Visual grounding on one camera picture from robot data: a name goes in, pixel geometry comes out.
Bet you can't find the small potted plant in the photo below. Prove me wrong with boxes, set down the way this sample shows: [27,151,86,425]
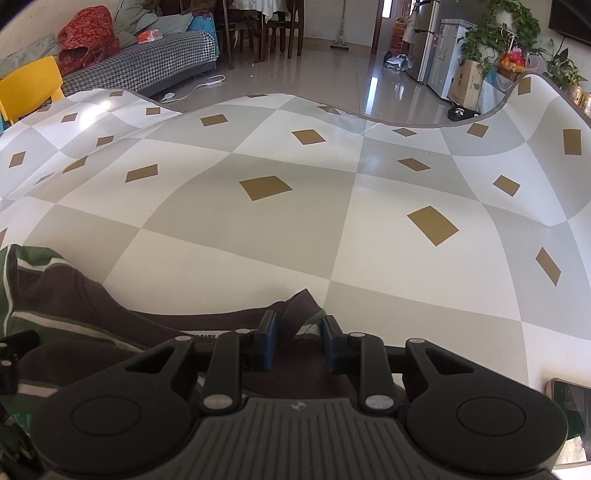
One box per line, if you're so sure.
[545,39,589,88]

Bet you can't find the grey white checkered tablecloth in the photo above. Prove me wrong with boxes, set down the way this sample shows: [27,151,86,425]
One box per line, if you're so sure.
[0,74,591,472]

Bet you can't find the red patterned cloth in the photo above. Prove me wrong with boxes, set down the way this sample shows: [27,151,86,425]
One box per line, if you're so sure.
[58,6,121,77]

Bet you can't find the grey green blanket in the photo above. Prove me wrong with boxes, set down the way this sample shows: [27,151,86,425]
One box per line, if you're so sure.
[113,0,195,47]

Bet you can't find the silver refrigerator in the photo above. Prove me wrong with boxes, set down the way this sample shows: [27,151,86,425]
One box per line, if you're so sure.
[406,0,444,84]

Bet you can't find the cardboard box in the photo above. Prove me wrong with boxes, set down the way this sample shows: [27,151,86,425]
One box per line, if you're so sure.
[450,58,485,114]

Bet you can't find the floor mop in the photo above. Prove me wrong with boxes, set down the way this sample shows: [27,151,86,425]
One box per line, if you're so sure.
[330,0,352,51]

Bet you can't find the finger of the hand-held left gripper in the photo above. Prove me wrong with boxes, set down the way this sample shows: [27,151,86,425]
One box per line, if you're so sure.
[0,330,41,397]

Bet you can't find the yellow plastic chair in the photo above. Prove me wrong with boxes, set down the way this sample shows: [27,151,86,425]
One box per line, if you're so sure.
[0,56,65,124]

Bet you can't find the dark wooden dining chair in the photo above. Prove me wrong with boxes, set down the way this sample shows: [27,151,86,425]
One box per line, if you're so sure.
[265,0,306,61]
[222,0,262,70]

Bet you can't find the fruit basket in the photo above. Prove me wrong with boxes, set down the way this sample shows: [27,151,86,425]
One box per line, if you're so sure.
[498,48,528,75]

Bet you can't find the large potted plant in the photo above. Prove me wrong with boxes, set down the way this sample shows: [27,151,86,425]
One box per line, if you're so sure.
[457,0,541,62]

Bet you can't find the orange drawer rack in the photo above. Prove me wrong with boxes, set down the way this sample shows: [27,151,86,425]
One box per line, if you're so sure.
[392,16,410,56]

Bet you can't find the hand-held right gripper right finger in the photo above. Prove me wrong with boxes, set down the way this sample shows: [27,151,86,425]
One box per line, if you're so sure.
[322,315,477,414]

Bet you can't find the dining table with white cloth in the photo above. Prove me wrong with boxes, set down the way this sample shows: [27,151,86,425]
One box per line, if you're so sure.
[231,0,288,24]

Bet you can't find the houndstooth sofa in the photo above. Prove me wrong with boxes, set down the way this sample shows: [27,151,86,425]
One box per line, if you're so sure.
[60,31,218,97]

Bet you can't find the teal cushion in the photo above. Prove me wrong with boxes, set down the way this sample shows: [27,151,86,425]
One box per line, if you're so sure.
[187,14,218,36]

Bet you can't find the smartphone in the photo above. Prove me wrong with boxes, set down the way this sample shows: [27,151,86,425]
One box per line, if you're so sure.
[545,377,591,465]

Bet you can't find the white power strip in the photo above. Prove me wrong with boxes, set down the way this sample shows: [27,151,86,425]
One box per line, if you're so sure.
[160,75,226,103]

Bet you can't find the black television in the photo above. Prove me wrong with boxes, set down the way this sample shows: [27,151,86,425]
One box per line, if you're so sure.
[549,0,591,34]

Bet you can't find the green brown striped t-shirt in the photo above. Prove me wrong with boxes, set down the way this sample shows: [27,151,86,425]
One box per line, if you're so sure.
[0,244,407,480]

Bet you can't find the gold jars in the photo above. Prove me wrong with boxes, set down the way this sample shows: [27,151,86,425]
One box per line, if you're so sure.
[566,83,591,117]

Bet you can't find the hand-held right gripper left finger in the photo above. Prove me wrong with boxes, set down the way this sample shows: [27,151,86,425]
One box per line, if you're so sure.
[121,311,280,414]

